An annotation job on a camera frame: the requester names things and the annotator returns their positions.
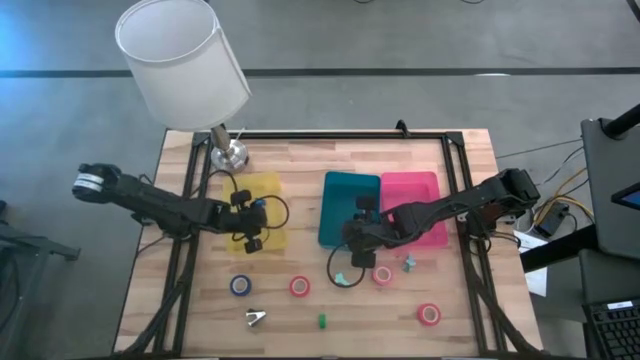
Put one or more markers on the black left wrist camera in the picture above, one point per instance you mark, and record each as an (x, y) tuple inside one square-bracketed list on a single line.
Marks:
[(260, 220)]

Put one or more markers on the black keyboard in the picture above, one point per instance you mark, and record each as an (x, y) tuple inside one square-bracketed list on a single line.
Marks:
[(615, 330)]

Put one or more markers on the black pole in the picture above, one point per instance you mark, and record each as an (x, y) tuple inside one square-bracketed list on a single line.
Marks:
[(622, 122)]

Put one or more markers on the blue tape roll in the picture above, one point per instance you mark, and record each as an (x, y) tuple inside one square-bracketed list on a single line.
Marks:
[(233, 285)]

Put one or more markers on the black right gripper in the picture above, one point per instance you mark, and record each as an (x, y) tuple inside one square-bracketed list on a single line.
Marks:
[(377, 232)]

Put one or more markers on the green mini stapler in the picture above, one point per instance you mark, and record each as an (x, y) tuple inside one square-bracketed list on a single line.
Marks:
[(322, 321)]

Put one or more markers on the black aluminium table frame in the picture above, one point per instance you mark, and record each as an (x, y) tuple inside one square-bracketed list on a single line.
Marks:
[(325, 135)]

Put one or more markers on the black stand leg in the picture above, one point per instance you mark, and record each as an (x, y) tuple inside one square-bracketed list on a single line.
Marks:
[(30, 245)]

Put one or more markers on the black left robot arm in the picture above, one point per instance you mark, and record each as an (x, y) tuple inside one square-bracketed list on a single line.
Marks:
[(150, 202)]

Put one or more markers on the white paper sheet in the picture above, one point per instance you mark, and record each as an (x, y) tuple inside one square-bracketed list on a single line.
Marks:
[(536, 280)]

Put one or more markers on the yellow translucent plastic bin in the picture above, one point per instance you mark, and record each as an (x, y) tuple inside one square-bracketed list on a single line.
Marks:
[(272, 185)]

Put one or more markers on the pale teal staple remover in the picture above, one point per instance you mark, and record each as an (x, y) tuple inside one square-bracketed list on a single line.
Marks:
[(409, 263)]

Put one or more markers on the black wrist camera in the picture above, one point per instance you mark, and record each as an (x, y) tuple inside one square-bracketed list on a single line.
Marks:
[(260, 220), (351, 236)]

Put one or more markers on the black power brick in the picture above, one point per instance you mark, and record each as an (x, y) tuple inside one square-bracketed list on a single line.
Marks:
[(550, 220)]

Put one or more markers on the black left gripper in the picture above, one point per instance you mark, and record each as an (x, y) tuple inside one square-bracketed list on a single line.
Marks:
[(235, 217)]

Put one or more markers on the white shade silver table lamp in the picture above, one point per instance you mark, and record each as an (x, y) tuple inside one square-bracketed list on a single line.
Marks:
[(180, 65)]

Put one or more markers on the black table clamp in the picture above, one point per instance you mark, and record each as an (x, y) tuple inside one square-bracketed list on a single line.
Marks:
[(401, 129)]

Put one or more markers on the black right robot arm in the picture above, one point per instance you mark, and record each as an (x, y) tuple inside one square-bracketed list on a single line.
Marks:
[(480, 200)]

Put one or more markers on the teal plastic bin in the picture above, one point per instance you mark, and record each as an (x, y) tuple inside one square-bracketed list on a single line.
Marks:
[(340, 195)]

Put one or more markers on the red tape roll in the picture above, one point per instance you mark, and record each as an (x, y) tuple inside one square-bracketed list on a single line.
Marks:
[(292, 286), (421, 314)]

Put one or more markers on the tablet screen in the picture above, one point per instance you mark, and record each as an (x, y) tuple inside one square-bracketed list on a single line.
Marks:
[(630, 197)]

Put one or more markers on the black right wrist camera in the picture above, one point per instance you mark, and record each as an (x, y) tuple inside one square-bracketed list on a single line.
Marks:
[(351, 236)]

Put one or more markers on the pink plastic bin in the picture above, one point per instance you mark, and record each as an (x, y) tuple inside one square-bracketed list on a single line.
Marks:
[(410, 187)]

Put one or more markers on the pink tape roll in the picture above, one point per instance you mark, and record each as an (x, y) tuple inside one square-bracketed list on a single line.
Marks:
[(375, 276)]

